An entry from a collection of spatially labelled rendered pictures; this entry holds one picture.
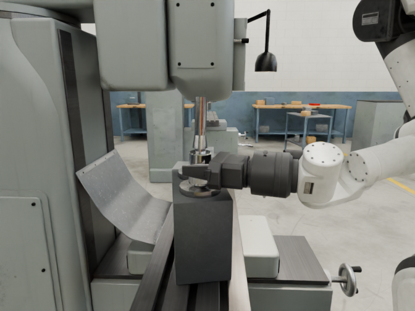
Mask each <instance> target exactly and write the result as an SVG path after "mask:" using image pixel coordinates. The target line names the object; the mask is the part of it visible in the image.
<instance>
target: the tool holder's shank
mask: <svg viewBox="0 0 415 311"><path fill-rule="evenodd" d="M206 125H207V97H206V96H195V136H194V140H193V148H194V149H195V152H196V153H205V152H206V148H208V142H207V136H206Z"/></svg>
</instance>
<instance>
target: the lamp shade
mask: <svg viewBox="0 0 415 311"><path fill-rule="evenodd" d="M254 72H277V59H276V56H275V55H274V54H273V53H271V52H263V53H261V54H260V55H258V56H257V59H256V61H255V66H254Z"/></svg>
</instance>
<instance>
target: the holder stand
mask: <svg viewBox="0 0 415 311"><path fill-rule="evenodd" d="M172 198H173V217H174V252H175V283H176V285H180V284H193V283H205V282H213V281H225V280H231V278H232V237H233V199H232V197H231V195H230V194H229V192H228V190H227V188H222V189H221V190H216V189H209V188H208V186H207V185H206V187H205V188H197V187H194V186H193V185H191V184H189V176H183V175H182V168H180V169H179V170H172Z"/></svg>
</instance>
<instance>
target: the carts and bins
mask: <svg viewBox="0 0 415 311"><path fill-rule="evenodd" d="M318 113H319V111H317V110H311V107H303V108H297V112H287V121H286V130H285V147H284V150H283V152H285V150H286V149H287V141H289V142H291V143H294V144H296V145H298V146H300V147H302V150H304V148H305V147H306V146H307V145H309V144H311V143H316V142H318V141H316V137H315V136H309V126H310V118H330V121H329V132H328V138H327V142H328V143H330V133H331V127H332V118H333V116H328V115H322V114H318ZM289 114H290V115H295V116H298V117H303V118H305V120H304V133H303V138H300V135H295V138H287V133H288V116H289ZM307 119H308V129H307V136H306V126H307Z"/></svg>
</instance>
